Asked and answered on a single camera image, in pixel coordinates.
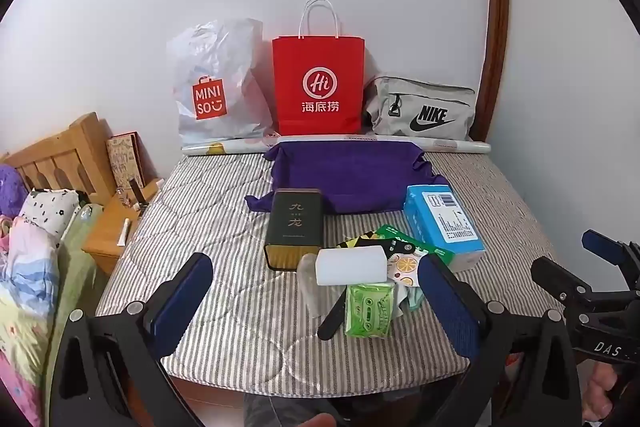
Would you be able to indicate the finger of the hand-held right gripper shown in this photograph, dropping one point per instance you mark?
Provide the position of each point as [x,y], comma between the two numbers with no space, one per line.
[597,241]
[550,272]

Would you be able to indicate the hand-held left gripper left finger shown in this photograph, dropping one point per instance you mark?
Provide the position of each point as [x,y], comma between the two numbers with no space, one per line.
[182,302]

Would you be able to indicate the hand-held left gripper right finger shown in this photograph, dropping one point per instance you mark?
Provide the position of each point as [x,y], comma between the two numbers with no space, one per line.
[445,302]

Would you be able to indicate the white fruit print cloth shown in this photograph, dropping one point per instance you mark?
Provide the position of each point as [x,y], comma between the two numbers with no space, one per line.
[402,267]

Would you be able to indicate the green tissue pack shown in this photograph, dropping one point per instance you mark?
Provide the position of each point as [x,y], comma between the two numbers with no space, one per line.
[370,309]

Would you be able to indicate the green packet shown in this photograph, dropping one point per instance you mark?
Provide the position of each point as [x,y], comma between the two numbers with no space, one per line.
[400,239]

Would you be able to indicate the white foam block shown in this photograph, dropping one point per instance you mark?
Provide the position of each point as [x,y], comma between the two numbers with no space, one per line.
[350,264]

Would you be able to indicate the yellow mini bag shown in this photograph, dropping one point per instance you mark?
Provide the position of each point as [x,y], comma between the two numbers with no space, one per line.
[362,241]

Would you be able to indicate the person's right hand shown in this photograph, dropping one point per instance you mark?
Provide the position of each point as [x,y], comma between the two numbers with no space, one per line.
[605,389]

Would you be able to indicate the person's left hand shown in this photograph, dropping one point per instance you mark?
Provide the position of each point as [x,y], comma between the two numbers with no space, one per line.
[314,422]

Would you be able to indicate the pale teal cloth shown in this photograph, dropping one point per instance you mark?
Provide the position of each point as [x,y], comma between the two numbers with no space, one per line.
[412,299]

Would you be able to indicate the blue cardboard box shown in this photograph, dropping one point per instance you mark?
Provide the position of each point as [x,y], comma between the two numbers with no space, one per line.
[435,217]

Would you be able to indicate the white tube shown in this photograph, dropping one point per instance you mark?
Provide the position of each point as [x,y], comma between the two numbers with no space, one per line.
[124,232]

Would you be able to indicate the wooden nightstand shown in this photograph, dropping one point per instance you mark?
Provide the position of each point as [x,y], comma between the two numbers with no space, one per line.
[107,232]

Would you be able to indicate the light green sheet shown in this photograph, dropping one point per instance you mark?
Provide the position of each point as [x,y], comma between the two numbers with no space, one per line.
[75,267]

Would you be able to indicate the black stand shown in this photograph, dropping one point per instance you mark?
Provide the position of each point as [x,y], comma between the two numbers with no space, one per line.
[137,193]

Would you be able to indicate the small clear glass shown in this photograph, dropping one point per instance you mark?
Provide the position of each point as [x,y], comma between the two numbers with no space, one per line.
[123,198]

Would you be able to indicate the dark green tin box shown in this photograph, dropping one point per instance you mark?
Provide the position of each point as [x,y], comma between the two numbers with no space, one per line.
[292,227]

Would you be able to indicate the patterned book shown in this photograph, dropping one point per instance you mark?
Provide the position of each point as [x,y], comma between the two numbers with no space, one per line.
[125,159]

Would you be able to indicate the rolled printed paper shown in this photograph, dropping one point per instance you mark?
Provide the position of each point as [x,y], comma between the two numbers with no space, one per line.
[460,146]

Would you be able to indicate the purple cloth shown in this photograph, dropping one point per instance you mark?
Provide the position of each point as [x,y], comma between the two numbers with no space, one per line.
[350,177]

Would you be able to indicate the colourful printed blanket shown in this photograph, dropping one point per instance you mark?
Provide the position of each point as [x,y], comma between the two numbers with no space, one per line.
[25,297]

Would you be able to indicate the white floral pillow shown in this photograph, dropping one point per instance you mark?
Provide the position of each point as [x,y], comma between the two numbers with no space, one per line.
[47,209]

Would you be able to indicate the wooden headboard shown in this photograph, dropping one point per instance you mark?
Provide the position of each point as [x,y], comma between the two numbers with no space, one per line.
[65,152]

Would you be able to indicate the purple plush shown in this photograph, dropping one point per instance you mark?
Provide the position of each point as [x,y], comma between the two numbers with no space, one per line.
[11,192]

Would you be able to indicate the grey fabric pouch bag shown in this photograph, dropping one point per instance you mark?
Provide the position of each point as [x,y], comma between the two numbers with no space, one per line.
[400,102]

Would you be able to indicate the white plastic shopping bag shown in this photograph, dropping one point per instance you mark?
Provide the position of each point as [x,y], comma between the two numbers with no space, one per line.
[215,57]

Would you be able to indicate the red paper bag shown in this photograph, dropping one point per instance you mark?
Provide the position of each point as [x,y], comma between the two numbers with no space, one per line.
[320,57]

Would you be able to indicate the brown wooden door frame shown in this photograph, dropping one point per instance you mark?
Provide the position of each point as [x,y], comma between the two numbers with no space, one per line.
[495,7]

